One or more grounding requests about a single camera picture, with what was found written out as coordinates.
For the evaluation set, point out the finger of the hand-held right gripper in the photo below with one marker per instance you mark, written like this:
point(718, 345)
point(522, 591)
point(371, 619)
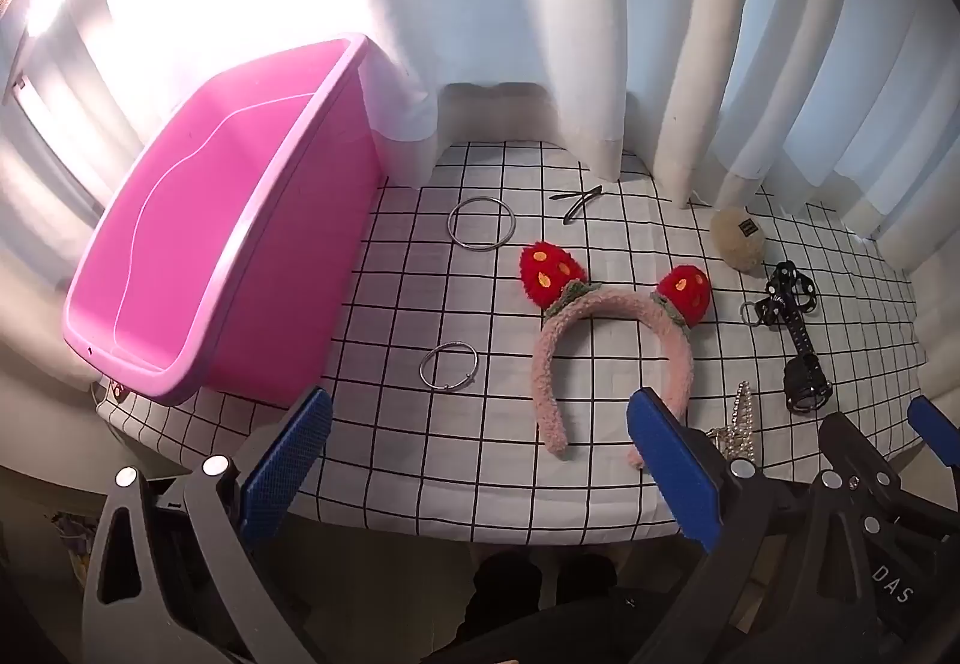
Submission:
point(932, 422)
point(851, 446)

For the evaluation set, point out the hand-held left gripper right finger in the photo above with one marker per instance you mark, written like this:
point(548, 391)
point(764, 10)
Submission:
point(675, 473)

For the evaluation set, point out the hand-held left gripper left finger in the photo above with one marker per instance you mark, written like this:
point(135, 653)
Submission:
point(289, 458)

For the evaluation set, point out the pearl hair claw clip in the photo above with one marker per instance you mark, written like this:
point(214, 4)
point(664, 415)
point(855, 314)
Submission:
point(742, 409)

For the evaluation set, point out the black wrist watch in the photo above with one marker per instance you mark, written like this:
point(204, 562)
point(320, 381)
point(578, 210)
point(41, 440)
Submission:
point(799, 338)

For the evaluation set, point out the pink strawberry plush headband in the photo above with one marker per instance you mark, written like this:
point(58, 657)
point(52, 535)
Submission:
point(544, 371)

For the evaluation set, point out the pink plastic basin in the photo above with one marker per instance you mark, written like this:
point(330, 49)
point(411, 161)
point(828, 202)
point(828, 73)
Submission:
point(225, 244)

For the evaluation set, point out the white checked tablecloth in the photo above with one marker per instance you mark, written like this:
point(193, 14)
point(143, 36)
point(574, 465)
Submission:
point(465, 454)

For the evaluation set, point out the beige fluffy hair clip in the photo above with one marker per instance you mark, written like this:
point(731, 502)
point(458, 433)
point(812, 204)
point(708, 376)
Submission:
point(735, 244)

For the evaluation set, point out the black hairpin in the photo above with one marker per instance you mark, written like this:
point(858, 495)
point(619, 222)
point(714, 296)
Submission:
point(577, 195)

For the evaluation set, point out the white window frame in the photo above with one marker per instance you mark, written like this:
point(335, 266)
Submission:
point(22, 88)

